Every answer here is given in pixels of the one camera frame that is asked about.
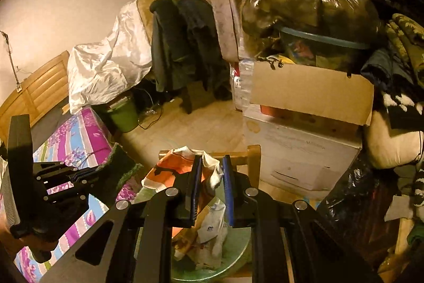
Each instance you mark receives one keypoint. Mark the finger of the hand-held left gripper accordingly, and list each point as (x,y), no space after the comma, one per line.
(69,190)
(66,170)

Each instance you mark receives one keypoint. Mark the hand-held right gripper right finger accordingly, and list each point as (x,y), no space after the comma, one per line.
(228,190)

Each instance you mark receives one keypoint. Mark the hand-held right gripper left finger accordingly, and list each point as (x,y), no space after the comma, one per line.
(197,183)

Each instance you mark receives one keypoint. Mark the green plastic bin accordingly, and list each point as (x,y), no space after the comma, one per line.
(238,243)

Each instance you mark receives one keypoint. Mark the dark green fuzzy cloth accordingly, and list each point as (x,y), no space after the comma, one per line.
(122,163)

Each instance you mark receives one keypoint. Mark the purple floral blanket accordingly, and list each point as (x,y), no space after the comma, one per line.
(79,137)

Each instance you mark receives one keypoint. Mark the crumpled white wrapper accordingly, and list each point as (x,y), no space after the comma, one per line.
(212,223)

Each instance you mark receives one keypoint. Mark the light wooden chair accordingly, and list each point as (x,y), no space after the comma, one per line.
(253,163)

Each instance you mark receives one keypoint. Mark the green bucket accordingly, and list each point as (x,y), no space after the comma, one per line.
(124,117)

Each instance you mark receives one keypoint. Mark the white printer box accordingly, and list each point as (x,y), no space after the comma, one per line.
(298,153)

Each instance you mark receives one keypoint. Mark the wooden headboard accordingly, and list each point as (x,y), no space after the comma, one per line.
(43,87)

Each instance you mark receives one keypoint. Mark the pack of water bottles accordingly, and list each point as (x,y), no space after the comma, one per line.
(245,84)

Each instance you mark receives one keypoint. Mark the red and white carton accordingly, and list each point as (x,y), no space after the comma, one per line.
(235,80)

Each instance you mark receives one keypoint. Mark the white satin cloth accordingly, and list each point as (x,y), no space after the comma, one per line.
(106,61)

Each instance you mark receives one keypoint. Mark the brown cardboard box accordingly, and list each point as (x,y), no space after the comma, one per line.
(304,94)

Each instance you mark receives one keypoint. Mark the black plastic bag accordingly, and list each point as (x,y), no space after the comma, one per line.
(357,193)

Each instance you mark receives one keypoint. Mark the dark jackets on chair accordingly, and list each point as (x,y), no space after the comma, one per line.
(185,37)

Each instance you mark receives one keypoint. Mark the clear blue-rimmed storage bin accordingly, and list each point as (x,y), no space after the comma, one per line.
(308,49)

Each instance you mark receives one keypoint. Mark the cream pillow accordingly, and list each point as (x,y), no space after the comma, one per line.
(391,143)

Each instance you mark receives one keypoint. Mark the white paper sheet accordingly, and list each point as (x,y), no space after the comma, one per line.
(400,208)

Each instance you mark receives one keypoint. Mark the black and white cloth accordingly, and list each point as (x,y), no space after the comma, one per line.
(400,104)

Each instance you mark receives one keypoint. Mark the dark blue jacket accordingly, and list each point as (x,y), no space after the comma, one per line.
(381,66)

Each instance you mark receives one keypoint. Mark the camouflage clothing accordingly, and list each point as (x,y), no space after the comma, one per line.
(407,44)

